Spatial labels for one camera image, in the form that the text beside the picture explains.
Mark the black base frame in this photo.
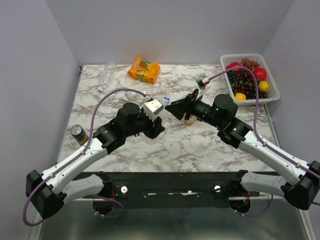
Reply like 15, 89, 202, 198
82, 169, 266, 210

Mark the red apple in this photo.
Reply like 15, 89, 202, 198
225, 62, 243, 73

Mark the yellow lemon upper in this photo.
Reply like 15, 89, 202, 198
258, 80, 270, 93

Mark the orange snack bag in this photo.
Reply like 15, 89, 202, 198
127, 57, 161, 84

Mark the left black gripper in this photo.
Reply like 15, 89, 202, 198
125, 107, 166, 140

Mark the blue white bottle cap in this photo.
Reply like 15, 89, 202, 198
161, 96, 171, 106

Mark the black yellow drink can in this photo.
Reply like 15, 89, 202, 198
70, 124, 89, 146

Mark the blue grape bunch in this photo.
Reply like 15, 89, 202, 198
227, 71, 243, 87

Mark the purple cable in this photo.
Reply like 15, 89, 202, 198
208, 69, 320, 206
22, 87, 152, 227

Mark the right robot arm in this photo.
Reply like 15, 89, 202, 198
165, 90, 320, 210

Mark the yellow lemon lower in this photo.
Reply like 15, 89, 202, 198
234, 92, 247, 101

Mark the red round fruit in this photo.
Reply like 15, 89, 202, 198
253, 67, 267, 81

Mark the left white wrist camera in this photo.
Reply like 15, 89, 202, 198
142, 99, 164, 122

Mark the clear bottle blue cap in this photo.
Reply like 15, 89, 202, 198
97, 62, 116, 93

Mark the white plastic basket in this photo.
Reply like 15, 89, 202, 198
220, 53, 281, 106

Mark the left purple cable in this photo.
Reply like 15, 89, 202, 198
22, 87, 152, 227

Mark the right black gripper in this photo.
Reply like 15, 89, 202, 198
164, 88, 223, 129

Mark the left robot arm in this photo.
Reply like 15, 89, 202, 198
25, 99, 165, 219

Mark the dark red grape bunch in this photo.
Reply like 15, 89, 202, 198
231, 58, 268, 100

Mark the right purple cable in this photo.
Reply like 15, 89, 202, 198
208, 69, 320, 206

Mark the orange juice bottle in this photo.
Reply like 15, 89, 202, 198
183, 114, 197, 126

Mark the yellow lemon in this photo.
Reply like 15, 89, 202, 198
234, 92, 247, 101
258, 80, 270, 93

